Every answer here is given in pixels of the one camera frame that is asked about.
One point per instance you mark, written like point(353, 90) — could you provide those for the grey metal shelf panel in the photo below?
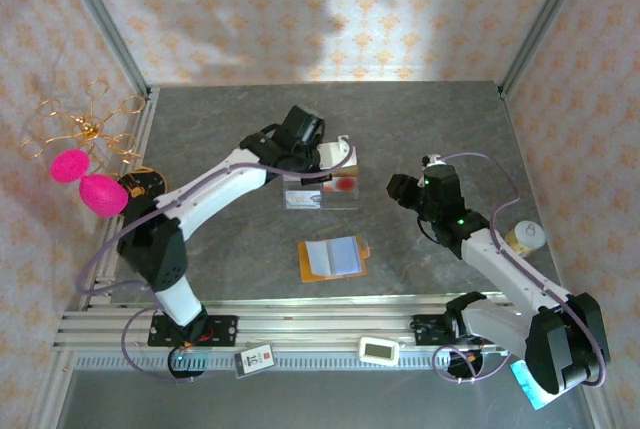
point(300, 399)

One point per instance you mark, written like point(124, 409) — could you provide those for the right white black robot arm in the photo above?
point(505, 269)

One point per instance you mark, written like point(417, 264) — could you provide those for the pink oval sponge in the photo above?
point(102, 196)

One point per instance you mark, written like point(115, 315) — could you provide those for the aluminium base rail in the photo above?
point(320, 321)

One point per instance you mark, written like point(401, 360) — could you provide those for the gold card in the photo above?
point(351, 170)

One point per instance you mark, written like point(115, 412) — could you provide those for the red flower card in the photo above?
point(342, 185)

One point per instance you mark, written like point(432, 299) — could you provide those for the grey white card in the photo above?
point(302, 199)

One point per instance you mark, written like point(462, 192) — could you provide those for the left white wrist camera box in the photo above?
point(335, 154)

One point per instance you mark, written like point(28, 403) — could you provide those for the blue toothbrush package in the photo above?
point(527, 389)

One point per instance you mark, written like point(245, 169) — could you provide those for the aluminium table side rail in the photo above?
point(145, 119)
point(510, 114)

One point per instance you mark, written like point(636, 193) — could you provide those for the white digital timer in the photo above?
point(378, 349)

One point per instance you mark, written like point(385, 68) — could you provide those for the black gold round plate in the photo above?
point(145, 184)

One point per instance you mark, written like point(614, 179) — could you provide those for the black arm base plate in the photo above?
point(425, 329)
point(225, 329)

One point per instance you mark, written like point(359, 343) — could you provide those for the clear acrylic card stand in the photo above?
point(345, 201)

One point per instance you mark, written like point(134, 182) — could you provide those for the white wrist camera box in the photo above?
point(335, 154)
point(432, 161)

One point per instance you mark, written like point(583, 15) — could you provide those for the orange leather card holder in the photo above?
point(332, 259)

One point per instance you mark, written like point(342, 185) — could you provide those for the patterned backdrop cloth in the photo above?
point(320, 9)

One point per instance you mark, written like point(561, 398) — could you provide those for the aluminium frame post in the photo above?
point(545, 19)
point(100, 19)

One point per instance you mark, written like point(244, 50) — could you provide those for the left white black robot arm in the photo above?
point(210, 191)

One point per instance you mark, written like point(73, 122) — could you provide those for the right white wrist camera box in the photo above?
point(432, 161)

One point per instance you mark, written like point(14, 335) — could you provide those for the pink round sponge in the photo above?
point(70, 166)

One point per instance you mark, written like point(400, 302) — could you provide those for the white number label card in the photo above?
point(254, 361)

